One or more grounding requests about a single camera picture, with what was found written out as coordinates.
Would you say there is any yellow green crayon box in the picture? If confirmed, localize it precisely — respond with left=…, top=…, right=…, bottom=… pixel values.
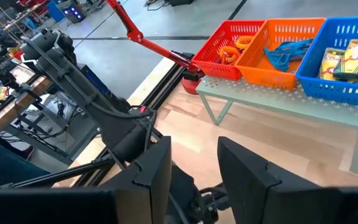
left=318, top=47, right=346, bottom=81
left=333, top=39, right=358, bottom=80

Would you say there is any person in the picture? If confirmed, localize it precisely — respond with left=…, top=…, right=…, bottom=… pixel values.
left=0, top=136, right=51, bottom=189

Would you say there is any black table frame rail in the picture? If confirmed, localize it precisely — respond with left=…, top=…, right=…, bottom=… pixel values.
left=73, top=62, right=195, bottom=187

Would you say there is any black metal rod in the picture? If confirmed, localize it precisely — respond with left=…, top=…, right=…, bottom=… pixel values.
left=0, top=157, right=114, bottom=189

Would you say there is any teal lanyard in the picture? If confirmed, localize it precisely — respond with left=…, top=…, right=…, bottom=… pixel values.
left=272, top=39, right=313, bottom=60
left=264, top=48, right=301, bottom=73

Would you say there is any blue bin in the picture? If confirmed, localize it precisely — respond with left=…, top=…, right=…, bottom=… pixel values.
left=47, top=1, right=65, bottom=22

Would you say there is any wooden desk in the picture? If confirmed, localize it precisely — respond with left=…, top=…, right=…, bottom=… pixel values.
left=0, top=76, right=54, bottom=136

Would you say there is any black device with blue lights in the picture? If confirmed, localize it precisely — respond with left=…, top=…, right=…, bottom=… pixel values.
left=63, top=4, right=85, bottom=24

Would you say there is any red plastic basket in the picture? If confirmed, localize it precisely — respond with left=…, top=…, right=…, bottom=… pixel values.
left=191, top=20, right=265, bottom=81

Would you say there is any orange plastic basket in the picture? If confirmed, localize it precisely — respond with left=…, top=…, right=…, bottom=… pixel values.
left=234, top=17, right=326, bottom=91

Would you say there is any blue plastic basket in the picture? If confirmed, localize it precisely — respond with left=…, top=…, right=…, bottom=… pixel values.
left=296, top=16, right=358, bottom=109

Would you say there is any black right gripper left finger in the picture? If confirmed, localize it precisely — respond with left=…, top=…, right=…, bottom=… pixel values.
left=101, top=136, right=173, bottom=224

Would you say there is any beige table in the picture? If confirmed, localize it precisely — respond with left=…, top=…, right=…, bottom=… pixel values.
left=196, top=75, right=358, bottom=175

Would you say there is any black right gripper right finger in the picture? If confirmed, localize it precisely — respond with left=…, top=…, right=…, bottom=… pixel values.
left=218, top=136, right=323, bottom=224

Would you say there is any red articulated stand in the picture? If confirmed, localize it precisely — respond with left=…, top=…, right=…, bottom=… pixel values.
left=106, top=0, right=204, bottom=96

